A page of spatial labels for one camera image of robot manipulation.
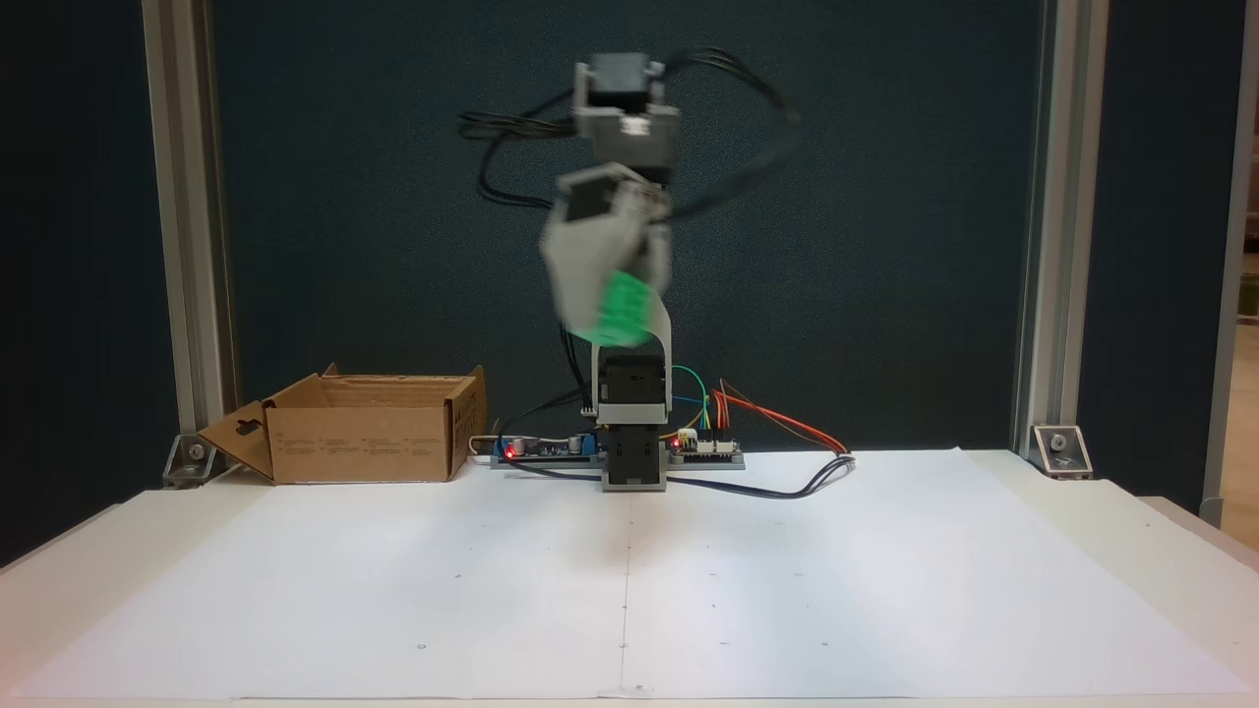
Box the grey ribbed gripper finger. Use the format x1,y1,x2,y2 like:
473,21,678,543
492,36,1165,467
539,211,635,347
634,211,676,301

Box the green dice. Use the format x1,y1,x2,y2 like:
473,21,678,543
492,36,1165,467
588,271,658,348

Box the blue circuit board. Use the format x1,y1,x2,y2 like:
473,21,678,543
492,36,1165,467
495,431,603,469

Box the small circuit board with jumpers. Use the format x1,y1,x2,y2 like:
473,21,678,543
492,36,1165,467
669,429,746,469

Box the open cardboard box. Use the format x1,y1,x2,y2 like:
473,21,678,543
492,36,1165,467
197,364,489,485

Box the large white paper sheet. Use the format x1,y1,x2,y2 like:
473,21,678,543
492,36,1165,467
15,447,1250,701

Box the green yellow blue jumper wires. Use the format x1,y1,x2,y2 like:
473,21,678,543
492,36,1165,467
674,366,711,434

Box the orange jumper wires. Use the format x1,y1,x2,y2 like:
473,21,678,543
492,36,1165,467
713,379,852,458

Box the long black cable, white connector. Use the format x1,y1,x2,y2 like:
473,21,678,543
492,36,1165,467
492,447,857,501

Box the aluminium frame post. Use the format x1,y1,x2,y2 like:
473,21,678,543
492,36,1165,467
1013,0,1110,455
143,0,240,439

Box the aluminium corner bracket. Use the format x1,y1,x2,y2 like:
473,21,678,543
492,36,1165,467
1031,425,1093,481
162,433,219,490

